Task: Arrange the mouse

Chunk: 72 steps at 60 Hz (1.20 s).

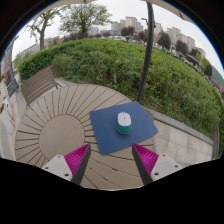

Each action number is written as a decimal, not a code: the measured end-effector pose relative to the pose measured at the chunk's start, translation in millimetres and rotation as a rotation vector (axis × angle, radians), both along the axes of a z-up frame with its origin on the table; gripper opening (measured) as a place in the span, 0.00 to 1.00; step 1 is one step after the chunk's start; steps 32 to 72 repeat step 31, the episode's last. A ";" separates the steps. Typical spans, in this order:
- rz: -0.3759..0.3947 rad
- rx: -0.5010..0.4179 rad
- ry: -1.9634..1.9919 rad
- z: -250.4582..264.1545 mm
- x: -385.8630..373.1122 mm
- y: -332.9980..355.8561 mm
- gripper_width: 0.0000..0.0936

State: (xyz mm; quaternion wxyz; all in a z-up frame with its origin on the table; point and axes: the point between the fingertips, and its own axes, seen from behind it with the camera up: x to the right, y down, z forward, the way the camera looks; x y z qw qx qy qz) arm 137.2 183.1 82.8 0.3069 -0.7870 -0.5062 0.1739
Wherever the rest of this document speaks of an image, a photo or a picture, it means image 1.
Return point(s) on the grey slatted wooden chair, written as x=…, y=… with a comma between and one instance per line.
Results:
x=36, y=83

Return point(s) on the sparse thin-leaved tree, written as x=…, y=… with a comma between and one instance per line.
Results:
x=42, y=36

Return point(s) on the round leafy green tree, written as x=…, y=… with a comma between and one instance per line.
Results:
x=85, y=18

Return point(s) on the green hedge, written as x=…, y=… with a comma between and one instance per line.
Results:
x=100, y=60

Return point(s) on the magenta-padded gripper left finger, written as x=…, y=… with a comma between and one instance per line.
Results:
x=76, y=159

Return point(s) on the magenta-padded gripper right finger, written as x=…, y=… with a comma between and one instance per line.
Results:
x=146, y=159

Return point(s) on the dark curved parasol pole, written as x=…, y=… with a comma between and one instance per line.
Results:
x=147, y=53

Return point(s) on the group of apartment buildings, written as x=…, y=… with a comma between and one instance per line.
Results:
x=131, y=22

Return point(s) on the beige parasol canopy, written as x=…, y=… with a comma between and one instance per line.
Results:
x=181, y=13

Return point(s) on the white and teal computer mouse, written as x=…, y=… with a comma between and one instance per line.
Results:
x=124, y=121

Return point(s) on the blue mouse pad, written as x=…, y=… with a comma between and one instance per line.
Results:
x=106, y=133

